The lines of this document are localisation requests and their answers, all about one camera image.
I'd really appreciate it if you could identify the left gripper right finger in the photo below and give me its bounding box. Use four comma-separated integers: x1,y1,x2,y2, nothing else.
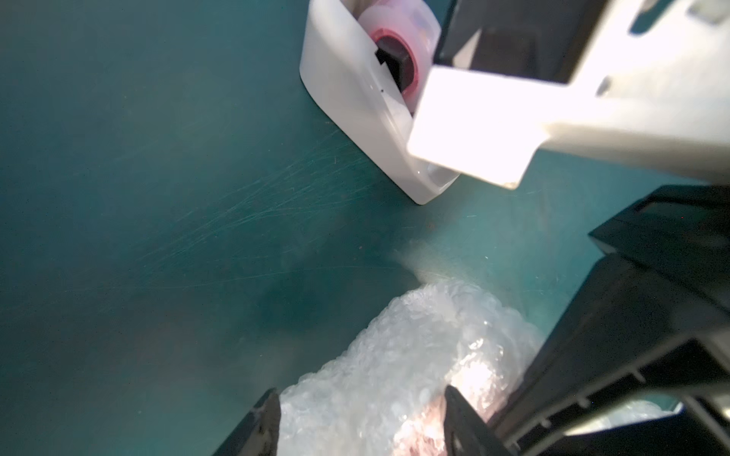
443,386,511,456

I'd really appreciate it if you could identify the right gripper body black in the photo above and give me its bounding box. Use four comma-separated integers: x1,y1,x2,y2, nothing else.
489,185,729,455

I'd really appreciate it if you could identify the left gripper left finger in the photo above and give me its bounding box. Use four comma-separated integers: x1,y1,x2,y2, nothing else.
213,389,281,456

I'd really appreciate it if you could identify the bubble wrap sheet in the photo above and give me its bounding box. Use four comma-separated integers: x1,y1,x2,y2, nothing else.
276,278,682,456

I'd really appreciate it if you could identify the white tape dispenser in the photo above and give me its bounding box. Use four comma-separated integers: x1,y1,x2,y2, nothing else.
300,1,458,204

